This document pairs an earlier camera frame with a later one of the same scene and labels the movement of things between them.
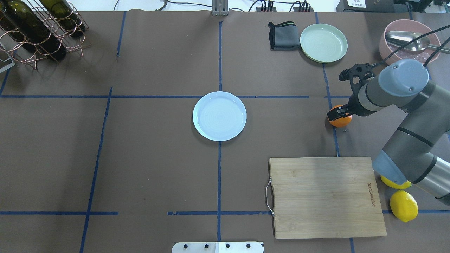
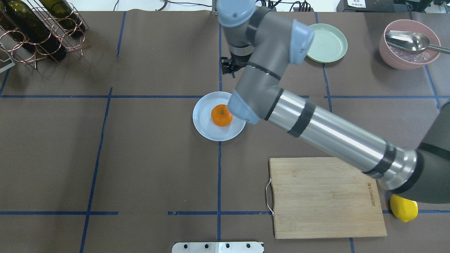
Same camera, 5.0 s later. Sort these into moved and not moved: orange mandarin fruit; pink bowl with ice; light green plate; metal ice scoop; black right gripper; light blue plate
Moved: orange mandarin fruit; black right gripper
Not moved: metal ice scoop; light green plate; pink bowl with ice; light blue plate
